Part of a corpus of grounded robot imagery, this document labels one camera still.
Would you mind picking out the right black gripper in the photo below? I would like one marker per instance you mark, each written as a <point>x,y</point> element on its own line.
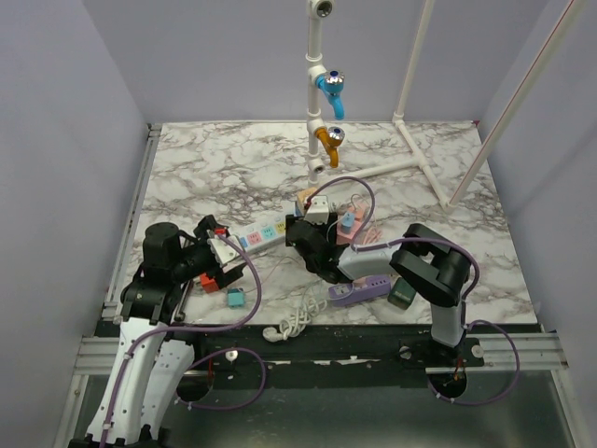
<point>330,230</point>

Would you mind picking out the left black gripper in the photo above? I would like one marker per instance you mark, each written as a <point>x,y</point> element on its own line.
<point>222,277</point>

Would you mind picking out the red cube plug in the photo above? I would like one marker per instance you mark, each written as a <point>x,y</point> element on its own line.
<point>208,284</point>

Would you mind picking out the beige cube plug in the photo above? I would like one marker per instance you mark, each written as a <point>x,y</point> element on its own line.
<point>303,195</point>

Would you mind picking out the white power strip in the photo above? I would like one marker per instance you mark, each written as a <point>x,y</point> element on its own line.
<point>262,234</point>

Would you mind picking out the teal charger plug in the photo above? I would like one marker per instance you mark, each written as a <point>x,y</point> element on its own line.
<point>236,298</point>

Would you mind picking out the green cube plug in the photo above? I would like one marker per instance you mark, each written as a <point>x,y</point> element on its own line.
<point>402,294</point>

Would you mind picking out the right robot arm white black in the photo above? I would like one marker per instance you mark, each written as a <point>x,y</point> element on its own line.
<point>438,270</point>

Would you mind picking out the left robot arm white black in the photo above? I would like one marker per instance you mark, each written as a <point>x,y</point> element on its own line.
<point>151,357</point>

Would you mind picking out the light blue small plug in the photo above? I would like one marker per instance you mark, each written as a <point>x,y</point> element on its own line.
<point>347,222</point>

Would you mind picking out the pink power strip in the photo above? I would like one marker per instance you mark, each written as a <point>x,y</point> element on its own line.
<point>361,233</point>

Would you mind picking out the black hex key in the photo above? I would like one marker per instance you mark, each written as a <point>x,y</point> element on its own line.
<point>179,313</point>

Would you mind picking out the purple power strip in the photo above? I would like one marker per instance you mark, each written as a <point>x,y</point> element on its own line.
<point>365,289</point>

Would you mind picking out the orange faucet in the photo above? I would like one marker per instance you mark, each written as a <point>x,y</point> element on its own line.
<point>331,138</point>

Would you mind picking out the blue faucet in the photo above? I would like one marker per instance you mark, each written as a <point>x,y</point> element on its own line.
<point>331,83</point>

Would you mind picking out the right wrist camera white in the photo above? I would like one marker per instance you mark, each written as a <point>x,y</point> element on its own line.
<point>317,210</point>

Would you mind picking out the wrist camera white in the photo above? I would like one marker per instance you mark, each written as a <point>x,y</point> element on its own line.
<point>317,210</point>
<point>223,252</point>

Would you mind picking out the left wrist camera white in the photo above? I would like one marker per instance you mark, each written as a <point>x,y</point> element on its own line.
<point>223,252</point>

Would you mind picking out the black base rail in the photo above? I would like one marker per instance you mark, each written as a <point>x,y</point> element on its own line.
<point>352,356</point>

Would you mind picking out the white pvc pipe frame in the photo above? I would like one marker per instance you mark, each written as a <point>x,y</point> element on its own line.
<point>317,11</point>

